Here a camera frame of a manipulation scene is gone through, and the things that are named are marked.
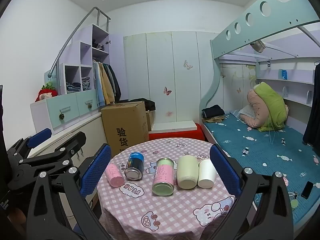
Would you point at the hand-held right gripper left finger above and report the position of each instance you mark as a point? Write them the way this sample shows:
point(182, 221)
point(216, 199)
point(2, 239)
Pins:
point(96, 170)

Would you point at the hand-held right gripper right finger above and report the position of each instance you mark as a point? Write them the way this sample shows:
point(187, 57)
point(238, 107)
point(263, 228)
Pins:
point(225, 170)

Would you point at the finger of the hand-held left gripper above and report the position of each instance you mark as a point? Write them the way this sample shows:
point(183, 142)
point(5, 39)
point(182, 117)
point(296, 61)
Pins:
point(72, 143)
point(40, 135)

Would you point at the pink and green cup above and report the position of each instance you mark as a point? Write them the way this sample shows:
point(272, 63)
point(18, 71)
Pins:
point(163, 177)

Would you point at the white cup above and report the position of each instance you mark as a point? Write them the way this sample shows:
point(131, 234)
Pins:
point(207, 173)

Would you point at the small pink cup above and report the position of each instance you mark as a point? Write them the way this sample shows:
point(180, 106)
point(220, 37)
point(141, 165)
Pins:
point(114, 175)

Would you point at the cream cup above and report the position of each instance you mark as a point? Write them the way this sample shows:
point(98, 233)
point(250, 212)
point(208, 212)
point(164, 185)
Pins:
point(187, 171)

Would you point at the white low cabinet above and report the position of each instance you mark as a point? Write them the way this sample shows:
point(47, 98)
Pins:
point(82, 127)

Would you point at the blue metal can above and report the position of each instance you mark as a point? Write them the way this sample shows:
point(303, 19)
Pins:
point(135, 166)

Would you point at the blue patterned bedsheet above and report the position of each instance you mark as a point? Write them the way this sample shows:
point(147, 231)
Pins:
point(262, 152)

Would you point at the red plush toy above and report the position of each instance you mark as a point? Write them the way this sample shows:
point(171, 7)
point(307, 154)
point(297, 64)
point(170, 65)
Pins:
point(46, 94)

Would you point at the khaki folded garment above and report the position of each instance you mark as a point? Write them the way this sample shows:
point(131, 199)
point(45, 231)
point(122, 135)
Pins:
point(215, 119)

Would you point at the large cardboard box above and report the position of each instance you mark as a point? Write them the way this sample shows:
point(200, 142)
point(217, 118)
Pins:
point(122, 125)

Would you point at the folded jeans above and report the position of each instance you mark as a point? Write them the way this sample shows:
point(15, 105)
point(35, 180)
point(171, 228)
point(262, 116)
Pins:
point(73, 87)
point(86, 82)

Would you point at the light blue hanging shirt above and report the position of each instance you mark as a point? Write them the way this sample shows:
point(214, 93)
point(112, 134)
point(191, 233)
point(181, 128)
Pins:
point(98, 90)

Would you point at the red cloth-covered box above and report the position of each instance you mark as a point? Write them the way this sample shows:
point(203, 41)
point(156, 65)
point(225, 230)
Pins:
point(175, 135)

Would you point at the black folded garment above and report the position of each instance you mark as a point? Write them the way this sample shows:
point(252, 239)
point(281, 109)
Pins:
point(212, 110)

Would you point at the white pillow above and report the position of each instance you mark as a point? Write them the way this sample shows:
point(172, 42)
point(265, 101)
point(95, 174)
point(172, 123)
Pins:
point(246, 112)

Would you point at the round table, pink checked cloth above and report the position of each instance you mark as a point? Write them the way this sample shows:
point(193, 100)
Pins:
point(175, 210)

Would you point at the beige hanging coat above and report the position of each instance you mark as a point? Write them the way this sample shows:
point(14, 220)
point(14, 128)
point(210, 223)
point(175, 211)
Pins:
point(108, 87)

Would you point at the white board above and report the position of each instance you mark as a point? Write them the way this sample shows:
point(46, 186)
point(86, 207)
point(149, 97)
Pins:
point(172, 126)

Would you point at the small cardboard box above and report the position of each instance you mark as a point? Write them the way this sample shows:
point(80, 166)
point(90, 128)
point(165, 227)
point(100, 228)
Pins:
point(150, 120)

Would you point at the dark hanging jackets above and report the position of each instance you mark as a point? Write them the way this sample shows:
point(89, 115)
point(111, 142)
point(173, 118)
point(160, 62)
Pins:
point(115, 82)

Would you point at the green and pink comforter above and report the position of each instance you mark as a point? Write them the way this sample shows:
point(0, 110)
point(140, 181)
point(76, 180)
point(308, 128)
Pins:
point(271, 105)

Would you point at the black clothing pile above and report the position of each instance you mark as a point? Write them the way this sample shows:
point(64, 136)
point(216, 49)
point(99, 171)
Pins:
point(147, 103)

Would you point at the black phone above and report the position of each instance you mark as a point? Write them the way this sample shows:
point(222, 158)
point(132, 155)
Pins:
point(307, 190)

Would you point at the purple stair cabinet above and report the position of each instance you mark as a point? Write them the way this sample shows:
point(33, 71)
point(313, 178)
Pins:
point(75, 55)

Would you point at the grey metal handrail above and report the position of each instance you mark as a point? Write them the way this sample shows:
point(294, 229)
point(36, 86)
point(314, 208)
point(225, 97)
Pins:
point(65, 45)

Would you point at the pink butterfly sticker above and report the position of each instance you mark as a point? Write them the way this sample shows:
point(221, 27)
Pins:
point(167, 91)

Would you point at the dark folded clothes in cubby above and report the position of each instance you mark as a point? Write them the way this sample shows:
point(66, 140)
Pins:
point(98, 46)

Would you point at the beige butterfly sticker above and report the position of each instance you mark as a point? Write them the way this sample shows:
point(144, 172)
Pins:
point(188, 65)

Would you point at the blue box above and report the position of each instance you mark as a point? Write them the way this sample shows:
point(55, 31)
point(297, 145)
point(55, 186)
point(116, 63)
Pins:
point(284, 74)

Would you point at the white wardrobe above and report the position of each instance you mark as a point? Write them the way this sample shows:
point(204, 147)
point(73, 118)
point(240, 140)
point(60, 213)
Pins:
point(160, 67)

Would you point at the grey hanging bag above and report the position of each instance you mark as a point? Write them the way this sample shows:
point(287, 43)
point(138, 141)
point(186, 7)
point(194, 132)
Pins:
point(258, 46)

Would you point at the teal bunk bed frame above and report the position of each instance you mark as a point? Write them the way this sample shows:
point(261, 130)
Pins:
point(240, 30)

